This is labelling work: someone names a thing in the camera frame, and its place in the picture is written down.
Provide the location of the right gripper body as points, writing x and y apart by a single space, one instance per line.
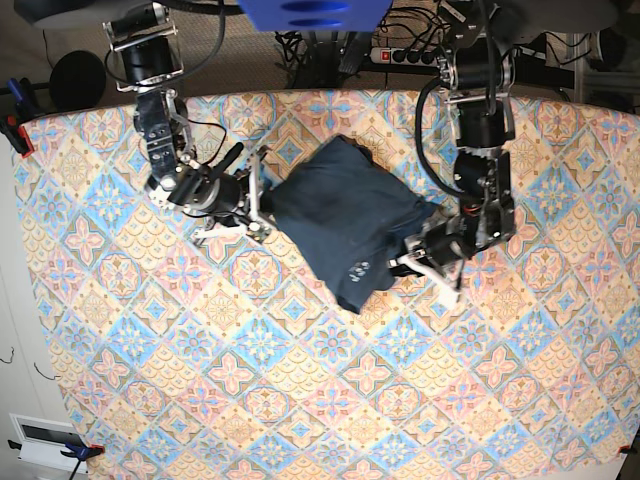
202 193

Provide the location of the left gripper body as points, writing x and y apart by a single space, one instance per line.
440 245

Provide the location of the dark navy t-shirt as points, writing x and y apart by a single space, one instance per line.
348 217

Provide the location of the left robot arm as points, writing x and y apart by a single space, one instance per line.
477 68

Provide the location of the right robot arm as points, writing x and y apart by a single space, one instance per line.
143 37

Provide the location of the patterned colourful tablecloth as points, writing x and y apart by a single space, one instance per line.
231 360

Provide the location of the black round stool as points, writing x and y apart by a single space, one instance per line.
77 81

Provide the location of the red black clamp upper left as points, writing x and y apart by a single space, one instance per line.
12 124

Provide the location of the blue clamp lower left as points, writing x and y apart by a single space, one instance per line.
75 452

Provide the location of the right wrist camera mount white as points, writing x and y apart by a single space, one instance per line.
259 224

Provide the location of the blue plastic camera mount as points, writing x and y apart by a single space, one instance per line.
315 15

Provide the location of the white power strip red switch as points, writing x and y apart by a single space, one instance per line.
403 57

